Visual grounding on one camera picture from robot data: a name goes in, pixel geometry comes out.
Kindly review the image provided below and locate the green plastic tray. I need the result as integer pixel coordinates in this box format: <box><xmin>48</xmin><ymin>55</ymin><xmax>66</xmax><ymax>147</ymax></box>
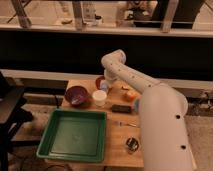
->
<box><xmin>37</xmin><ymin>109</ymin><xmax>107</xmax><ymax>163</ymax></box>

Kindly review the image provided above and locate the purple bowl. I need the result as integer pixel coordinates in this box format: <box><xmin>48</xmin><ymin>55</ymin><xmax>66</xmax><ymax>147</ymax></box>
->
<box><xmin>65</xmin><ymin>86</ymin><xmax>89</xmax><ymax>106</ymax></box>

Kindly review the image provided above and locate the red bowl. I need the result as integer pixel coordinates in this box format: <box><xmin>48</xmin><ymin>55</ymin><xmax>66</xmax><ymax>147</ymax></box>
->
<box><xmin>95</xmin><ymin>75</ymin><xmax>105</xmax><ymax>89</ymax></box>

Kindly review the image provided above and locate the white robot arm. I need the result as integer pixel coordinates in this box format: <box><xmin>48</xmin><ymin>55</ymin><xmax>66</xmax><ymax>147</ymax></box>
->
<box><xmin>101</xmin><ymin>50</ymin><xmax>194</xmax><ymax>171</ymax></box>

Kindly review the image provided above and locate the small blue towel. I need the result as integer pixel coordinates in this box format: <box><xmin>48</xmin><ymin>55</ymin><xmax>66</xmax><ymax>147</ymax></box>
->
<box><xmin>100</xmin><ymin>80</ymin><xmax>109</xmax><ymax>92</ymax></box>

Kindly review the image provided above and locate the white lidded container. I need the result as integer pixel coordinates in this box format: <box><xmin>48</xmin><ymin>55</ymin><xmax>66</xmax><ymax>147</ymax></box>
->
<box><xmin>92</xmin><ymin>90</ymin><xmax>107</xmax><ymax>106</ymax></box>

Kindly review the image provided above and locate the black chair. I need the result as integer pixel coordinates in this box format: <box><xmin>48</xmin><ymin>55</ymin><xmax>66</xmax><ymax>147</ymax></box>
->
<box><xmin>0</xmin><ymin>72</ymin><xmax>33</xmax><ymax>171</ymax></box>

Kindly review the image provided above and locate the black rectangular block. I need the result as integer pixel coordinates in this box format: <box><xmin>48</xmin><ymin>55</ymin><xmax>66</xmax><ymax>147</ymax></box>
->
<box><xmin>111</xmin><ymin>105</ymin><xmax>132</xmax><ymax>113</ymax></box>

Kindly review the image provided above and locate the orange fruit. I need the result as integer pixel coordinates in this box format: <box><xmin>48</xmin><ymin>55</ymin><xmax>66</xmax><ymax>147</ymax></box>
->
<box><xmin>125</xmin><ymin>90</ymin><xmax>137</xmax><ymax>102</ymax></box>

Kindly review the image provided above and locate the beige food piece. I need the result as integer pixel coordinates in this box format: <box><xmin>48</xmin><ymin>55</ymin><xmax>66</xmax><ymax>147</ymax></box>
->
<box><xmin>121</xmin><ymin>85</ymin><xmax>131</xmax><ymax>90</ymax></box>

